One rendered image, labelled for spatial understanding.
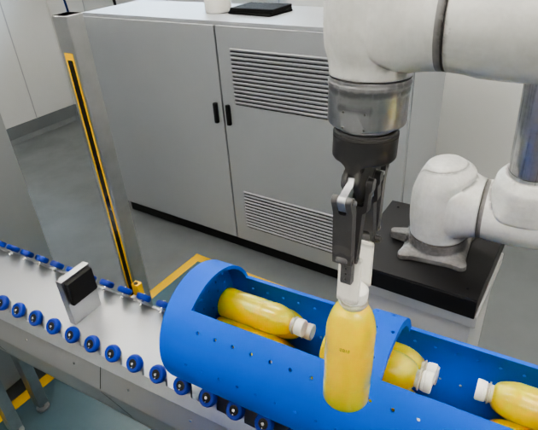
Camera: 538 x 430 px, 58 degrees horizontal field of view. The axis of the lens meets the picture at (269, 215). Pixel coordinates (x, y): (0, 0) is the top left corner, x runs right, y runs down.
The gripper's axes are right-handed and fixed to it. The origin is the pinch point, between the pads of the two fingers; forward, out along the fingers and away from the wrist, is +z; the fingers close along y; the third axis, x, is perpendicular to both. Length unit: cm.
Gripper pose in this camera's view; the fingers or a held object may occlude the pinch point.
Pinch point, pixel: (355, 271)
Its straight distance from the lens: 67.1
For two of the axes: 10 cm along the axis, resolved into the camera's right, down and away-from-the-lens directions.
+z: 0.2, 8.8, 4.8
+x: 8.6, 2.3, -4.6
